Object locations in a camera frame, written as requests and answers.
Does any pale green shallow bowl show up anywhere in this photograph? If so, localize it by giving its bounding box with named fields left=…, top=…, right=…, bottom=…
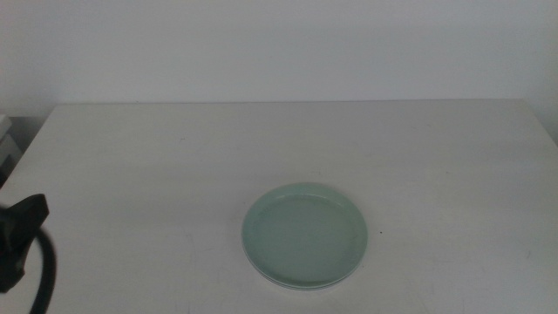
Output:
left=241, top=181, right=370, bottom=289

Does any white shallow bowl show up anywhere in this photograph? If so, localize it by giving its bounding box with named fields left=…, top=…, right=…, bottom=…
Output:
left=250, top=263, right=364, bottom=292

